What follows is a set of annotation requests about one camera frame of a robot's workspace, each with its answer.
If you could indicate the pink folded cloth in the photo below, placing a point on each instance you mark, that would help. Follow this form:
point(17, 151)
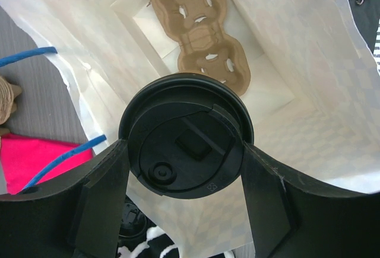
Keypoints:
point(22, 157)

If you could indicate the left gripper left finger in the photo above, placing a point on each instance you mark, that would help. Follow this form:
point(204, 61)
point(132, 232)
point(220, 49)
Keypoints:
point(77, 214)

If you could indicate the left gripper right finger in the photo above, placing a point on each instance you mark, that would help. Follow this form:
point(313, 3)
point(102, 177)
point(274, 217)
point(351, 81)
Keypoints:
point(294, 215)

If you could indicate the black plastic cup lid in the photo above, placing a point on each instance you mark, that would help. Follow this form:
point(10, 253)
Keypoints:
point(186, 135)

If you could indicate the cardboard cup carrier tray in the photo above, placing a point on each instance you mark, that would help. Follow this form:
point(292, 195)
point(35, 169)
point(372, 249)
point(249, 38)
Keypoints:
point(8, 94)

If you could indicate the stack of black lids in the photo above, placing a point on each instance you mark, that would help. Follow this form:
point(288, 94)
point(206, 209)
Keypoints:
point(133, 223)

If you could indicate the checkered paper takeout bag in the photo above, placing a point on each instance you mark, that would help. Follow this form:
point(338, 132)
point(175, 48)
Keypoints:
point(313, 98)

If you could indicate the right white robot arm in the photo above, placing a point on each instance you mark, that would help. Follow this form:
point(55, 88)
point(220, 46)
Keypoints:
point(366, 17)

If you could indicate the single cardboard cup carrier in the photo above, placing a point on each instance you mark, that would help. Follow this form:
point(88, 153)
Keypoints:
point(205, 48)

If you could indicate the zebra print pillow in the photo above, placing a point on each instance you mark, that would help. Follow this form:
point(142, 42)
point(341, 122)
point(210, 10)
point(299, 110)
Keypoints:
point(153, 243)

